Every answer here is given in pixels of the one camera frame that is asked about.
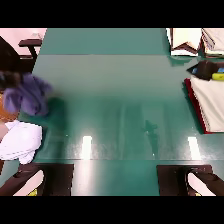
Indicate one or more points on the orange garment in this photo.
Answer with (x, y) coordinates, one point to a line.
(6, 115)

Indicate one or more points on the red garment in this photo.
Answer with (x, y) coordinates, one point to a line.
(196, 105)

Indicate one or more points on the white garment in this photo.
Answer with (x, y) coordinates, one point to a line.
(211, 100)
(214, 40)
(20, 141)

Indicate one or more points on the blue garment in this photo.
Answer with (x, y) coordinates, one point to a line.
(221, 70)

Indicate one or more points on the yellow garment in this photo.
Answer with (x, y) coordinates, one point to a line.
(218, 76)

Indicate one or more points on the purple garment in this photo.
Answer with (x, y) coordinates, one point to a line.
(30, 96)

